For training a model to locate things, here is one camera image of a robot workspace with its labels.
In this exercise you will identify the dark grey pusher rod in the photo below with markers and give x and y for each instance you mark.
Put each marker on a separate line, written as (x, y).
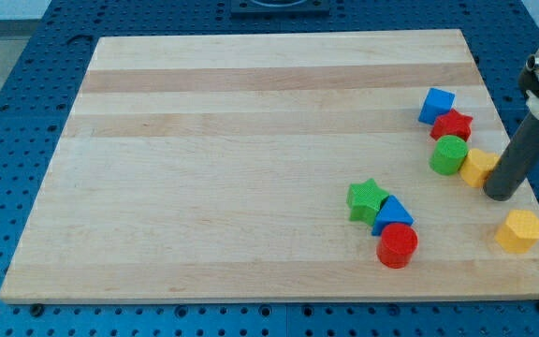
(518, 158)

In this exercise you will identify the yellow heart block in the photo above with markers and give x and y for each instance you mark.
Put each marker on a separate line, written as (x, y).
(477, 166)

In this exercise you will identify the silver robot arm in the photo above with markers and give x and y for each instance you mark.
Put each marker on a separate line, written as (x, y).
(528, 82)

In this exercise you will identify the red star block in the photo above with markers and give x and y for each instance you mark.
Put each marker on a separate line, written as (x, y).
(452, 123)

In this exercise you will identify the green cylinder block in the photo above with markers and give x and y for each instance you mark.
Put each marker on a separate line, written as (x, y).
(448, 155)

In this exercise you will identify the yellow hexagon block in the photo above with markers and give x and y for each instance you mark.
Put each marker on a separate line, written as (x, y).
(518, 232)

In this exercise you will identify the blue cube block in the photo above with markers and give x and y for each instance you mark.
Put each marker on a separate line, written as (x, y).
(437, 102)

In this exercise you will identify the blue triangle block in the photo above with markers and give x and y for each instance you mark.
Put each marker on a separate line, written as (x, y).
(392, 211)

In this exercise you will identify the red cylinder block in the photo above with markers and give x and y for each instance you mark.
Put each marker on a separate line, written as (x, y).
(397, 245)

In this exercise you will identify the green star block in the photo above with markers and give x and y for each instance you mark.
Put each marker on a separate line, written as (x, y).
(365, 201)

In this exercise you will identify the light wooden board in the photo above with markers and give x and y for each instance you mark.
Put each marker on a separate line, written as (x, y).
(216, 169)

